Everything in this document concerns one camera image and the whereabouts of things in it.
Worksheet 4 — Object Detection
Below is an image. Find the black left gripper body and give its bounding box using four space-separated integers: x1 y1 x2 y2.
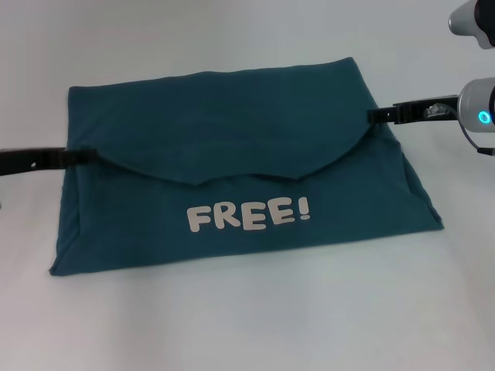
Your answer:
0 146 65 177

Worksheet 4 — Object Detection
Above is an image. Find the thin grey cable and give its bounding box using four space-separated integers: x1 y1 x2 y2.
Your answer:
458 115 495 158

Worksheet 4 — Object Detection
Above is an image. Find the teal blue shirt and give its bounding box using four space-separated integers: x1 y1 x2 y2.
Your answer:
48 56 444 279

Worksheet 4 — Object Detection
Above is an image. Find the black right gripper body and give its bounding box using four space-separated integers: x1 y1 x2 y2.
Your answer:
392 94 461 124

